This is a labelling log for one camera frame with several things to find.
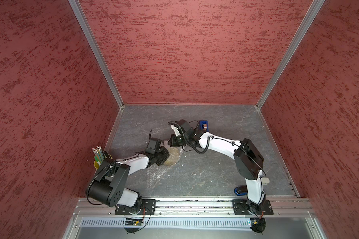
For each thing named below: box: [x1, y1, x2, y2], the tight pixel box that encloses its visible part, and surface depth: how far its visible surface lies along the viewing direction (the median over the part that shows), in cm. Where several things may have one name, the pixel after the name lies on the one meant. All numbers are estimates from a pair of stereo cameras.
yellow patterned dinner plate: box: [164, 146, 180, 166], surface depth 90 cm
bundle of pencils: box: [92, 145, 105, 164], surface depth 78 cm
